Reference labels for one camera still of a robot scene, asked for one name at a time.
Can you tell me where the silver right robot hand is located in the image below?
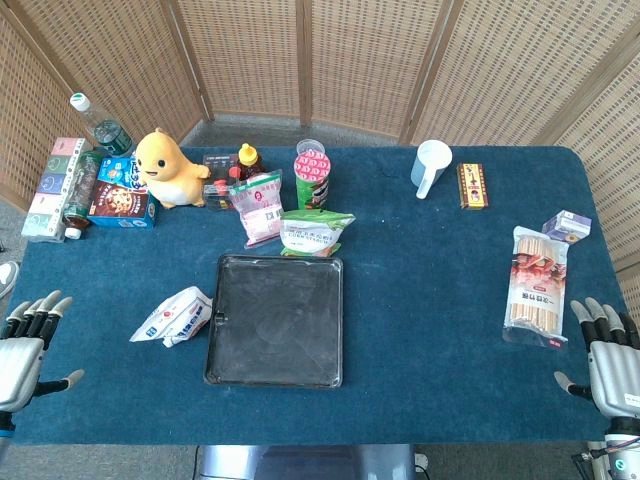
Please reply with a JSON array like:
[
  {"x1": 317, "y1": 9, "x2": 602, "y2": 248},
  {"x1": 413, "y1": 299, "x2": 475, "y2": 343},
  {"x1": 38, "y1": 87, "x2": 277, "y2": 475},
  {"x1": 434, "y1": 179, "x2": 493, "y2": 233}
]
[{"x1": 553, "y1": 297, "x2": 640, "y2": 421}]

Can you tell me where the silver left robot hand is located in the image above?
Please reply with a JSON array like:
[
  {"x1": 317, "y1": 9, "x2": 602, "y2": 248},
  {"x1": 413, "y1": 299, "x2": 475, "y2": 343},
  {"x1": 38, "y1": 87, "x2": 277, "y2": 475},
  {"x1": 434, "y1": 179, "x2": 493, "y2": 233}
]
[{"x1": 0, "y1": 289, "x2": 86, "y2": 414}]

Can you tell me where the white plastic bag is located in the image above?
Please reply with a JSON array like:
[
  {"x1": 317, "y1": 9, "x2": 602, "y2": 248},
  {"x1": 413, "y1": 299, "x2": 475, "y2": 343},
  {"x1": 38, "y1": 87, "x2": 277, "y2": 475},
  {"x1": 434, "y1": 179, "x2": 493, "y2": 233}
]
[{"x1": 128, "y1": 285, "x2": 215, "y2": 349}]

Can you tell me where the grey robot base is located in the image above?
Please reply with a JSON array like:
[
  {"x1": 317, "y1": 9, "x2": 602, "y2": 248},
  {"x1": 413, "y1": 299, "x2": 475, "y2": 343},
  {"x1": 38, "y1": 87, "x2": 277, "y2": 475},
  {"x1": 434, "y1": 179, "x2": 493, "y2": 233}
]
[{"x1": 194, "y1": 443, "x2": 419, "y2": 480}]

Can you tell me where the bamboo chopsticks pack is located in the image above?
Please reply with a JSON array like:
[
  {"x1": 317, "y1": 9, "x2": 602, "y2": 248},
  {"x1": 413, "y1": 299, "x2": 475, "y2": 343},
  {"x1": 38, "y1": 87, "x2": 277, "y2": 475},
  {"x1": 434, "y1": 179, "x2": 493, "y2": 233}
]
[{"x1": 502, "y1": 225, "x2": 571, "y2": 351}]

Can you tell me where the small purple white box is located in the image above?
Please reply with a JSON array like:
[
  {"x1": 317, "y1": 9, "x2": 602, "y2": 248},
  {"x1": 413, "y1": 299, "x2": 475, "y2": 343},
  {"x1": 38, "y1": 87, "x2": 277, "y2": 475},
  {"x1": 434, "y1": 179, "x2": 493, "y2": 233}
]
[{"x1": 541, "y1": 209, "x2": 593, "y2": 245}]

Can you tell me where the pastel tissue pack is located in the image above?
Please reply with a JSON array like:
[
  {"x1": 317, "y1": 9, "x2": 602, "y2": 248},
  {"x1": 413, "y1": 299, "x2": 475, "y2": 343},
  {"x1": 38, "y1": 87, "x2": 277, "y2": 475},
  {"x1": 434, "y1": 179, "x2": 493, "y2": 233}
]
[{"x1": 20, "y1": 137, "x2": 94, "y2": 244}]

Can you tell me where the dark bottle white cap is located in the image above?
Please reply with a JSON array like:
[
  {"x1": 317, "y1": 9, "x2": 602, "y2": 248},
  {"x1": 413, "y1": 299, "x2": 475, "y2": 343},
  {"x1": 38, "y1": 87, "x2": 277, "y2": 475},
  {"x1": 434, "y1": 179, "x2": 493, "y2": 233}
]
[{"x1": 62, "y1": 149, "x2": 105, "y2": 240}]

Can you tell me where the blue cookie box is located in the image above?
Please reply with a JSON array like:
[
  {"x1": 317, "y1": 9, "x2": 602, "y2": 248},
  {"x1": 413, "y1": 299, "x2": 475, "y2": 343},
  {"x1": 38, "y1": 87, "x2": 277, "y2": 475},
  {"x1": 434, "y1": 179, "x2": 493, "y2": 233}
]
[{"x1": 87, "y1": 156, "x2": 159, "y2": 230}]

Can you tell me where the blue table cloth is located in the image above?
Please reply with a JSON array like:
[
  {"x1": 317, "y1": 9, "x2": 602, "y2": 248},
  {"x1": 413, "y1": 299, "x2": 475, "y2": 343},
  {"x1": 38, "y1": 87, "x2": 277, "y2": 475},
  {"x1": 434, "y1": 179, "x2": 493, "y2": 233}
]
[{"x1": 8, "y1": 144, "x2": 630, "y2": 446}]

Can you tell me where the yellow plush dinosaur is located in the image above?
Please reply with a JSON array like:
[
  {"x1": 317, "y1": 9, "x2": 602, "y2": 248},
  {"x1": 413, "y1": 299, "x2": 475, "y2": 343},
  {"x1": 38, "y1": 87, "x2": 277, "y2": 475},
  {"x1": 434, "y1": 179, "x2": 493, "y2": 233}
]
[{"x1": 134, "y1": 127, "x2": 212, "y2": 210}]

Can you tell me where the clear water bottle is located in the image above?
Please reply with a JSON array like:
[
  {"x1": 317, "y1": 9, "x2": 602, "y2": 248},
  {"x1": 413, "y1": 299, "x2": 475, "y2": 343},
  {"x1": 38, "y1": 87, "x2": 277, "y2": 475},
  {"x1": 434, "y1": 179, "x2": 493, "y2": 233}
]
[{"x1": 69, "y1": 92, "x2": 135, "y2": 157}]

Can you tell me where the black baking tray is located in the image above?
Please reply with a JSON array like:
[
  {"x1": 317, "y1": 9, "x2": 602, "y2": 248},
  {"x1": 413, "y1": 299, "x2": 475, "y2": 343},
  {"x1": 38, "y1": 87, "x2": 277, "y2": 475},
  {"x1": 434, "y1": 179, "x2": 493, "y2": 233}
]
[{"x1": 203, "y1": 253, "x2": 345, "y2": 390}]

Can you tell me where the light blue measuring cup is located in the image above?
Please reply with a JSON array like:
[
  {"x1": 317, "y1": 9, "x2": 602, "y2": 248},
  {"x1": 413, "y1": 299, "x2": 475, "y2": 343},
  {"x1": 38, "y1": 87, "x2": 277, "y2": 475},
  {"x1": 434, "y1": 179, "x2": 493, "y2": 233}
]
[{"x1": 410, "y1": 139, "x2": 454, "y2": 200}]

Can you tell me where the dark pack with red caps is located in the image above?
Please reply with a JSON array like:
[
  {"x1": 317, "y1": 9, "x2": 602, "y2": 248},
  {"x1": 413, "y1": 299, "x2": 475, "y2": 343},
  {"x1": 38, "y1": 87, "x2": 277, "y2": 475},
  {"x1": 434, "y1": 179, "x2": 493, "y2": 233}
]
[{"x1": 202, "y1": 152, "x2": 241, "y2": 211}]

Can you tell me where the pink zip bag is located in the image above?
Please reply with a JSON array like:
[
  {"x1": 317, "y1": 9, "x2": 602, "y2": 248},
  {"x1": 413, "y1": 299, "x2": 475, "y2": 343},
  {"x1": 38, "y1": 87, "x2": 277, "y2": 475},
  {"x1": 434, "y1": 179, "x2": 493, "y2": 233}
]
[{"x1": 228, "y1": 169, "x2": 284, "y2": 250}]

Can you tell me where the yellow cap honey bottle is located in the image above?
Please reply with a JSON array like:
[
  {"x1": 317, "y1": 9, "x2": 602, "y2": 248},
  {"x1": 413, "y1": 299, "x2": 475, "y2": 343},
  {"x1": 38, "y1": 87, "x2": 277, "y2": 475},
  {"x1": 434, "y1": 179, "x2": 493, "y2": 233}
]
[{"x1": 236, "y1": 142, "x2": 265, "y2": 182}]

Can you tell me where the green corn starch bag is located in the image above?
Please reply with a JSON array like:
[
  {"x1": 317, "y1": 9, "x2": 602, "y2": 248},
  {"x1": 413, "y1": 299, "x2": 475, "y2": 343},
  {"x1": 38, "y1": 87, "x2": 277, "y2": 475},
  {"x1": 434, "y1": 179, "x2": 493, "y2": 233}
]
[{"x1": 278, "y1": 208, "x2": 357, "y2": 259}]

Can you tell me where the green chips can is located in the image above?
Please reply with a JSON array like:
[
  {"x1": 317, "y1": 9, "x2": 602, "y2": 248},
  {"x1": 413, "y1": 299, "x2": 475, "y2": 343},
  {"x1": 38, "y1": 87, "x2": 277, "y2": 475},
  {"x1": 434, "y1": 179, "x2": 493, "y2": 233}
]
[{"x1": 294, "y1": 138, "x2": 332, "y2": 211}]

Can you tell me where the wicker folding screen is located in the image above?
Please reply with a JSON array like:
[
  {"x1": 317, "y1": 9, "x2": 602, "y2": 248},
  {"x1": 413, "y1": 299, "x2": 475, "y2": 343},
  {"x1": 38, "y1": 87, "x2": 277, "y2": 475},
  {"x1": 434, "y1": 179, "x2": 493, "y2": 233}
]
[{"x1": 0, "y1": 0, "x2": 640, "y2": 311}]

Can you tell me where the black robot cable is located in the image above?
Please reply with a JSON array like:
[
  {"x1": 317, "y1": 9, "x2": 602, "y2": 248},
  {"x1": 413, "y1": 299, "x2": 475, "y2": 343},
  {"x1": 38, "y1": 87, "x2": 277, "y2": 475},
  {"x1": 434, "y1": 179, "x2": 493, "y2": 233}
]
[{"x1": 572, "y1": 439, "x2": 617, "y2": 480}]

